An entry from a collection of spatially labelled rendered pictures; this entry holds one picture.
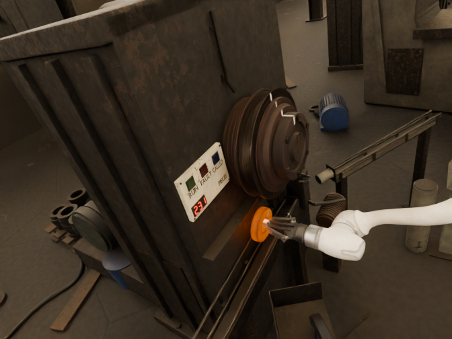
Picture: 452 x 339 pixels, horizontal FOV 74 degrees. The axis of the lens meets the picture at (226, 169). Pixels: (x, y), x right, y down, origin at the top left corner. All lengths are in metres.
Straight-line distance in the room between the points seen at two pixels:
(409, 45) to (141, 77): 3.24
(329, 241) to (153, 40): 0.90
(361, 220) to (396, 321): 0.87
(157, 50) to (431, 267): 2.00
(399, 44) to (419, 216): 2.87
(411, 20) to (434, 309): 2.67
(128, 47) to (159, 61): 0.11
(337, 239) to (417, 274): 1.12
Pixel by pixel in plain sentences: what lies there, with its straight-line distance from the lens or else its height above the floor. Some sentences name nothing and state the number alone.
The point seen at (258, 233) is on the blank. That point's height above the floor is 0.84.
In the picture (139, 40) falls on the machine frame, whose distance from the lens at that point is 0.91.
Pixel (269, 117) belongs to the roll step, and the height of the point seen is 1.28.
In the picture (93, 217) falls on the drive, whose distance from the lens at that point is 2.19.
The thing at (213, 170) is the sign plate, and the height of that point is 1.16.
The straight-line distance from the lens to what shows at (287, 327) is 1.33.
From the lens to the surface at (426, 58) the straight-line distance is 3.80.
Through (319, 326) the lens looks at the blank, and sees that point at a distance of 1.16.
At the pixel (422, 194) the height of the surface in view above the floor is 0.49.
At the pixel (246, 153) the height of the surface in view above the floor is 1.20.
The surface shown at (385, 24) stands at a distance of 3.85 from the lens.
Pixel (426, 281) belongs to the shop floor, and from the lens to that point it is 2.24.
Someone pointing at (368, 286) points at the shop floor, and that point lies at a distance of 2.15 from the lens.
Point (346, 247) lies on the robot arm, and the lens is 1.20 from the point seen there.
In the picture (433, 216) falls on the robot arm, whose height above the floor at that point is 1.01.
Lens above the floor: 1.77
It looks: 33 degrees down
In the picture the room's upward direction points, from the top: 16 degrees counter-clockwise
